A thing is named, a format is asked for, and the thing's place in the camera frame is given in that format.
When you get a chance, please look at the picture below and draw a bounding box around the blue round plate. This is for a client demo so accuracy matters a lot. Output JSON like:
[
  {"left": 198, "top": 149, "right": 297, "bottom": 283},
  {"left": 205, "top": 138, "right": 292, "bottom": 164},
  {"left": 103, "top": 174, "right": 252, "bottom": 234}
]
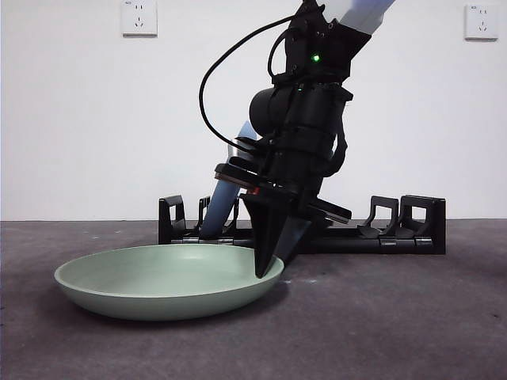
[{"left": 200, "top": 121, "right": 258, "bottom": 238}]

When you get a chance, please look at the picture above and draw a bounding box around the green round plate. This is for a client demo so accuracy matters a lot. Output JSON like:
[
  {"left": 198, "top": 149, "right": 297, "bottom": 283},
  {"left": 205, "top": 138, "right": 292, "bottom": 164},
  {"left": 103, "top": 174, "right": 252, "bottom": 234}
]
[{"left": 54, "top": 244, "right": 285, "bottom": 321}]

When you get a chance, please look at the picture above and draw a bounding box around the black plate rack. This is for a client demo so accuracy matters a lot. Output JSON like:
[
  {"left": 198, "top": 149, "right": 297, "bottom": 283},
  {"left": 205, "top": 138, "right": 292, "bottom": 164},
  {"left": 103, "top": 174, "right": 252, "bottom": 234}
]
[{"left": 158, "top": 194, "right": 447, "bottom": 255}]

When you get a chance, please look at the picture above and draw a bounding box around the black cable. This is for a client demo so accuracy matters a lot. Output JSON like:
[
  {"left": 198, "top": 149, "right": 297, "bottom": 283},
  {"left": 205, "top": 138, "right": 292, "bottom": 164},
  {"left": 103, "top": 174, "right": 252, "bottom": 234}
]
[
  {"left": 268, "top": 29, "right": 297, "bottom": 80},
  {"left": 199, "top": 14, "right": 302, "bottom": 154}
]

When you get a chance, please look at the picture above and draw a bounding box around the white wall socket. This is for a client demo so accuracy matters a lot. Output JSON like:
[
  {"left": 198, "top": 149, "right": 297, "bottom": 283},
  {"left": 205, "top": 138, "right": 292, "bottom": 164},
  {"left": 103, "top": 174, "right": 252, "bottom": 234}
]
[
  {"left": 463, "top": 4, "right": 500, "bottom": 41},
  {"left": 120, "top": 0, "right": 158, "bottom": 39}
]

